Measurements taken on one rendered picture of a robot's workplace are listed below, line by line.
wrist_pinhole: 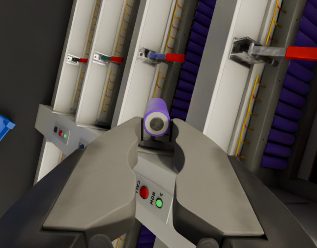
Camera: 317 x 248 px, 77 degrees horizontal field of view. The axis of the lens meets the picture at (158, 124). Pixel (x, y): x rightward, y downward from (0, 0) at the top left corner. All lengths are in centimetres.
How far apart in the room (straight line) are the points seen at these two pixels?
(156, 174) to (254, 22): 25
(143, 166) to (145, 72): 19
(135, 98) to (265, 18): 25
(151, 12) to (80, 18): 38
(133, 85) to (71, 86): 38
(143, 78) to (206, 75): 16
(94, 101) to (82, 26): 30
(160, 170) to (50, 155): 53
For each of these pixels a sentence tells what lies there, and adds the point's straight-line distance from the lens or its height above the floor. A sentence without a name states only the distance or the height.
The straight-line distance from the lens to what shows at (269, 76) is 32.
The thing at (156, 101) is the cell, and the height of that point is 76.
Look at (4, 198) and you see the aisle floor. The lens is 101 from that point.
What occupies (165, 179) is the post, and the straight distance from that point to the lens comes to 30.
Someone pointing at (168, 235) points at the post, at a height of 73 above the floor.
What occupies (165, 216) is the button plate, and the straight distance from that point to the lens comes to 30.
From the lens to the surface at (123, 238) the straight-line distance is 51.
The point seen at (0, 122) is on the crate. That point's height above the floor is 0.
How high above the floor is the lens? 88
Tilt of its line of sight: 44 degrees down
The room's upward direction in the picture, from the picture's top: 107 degrees clockwise
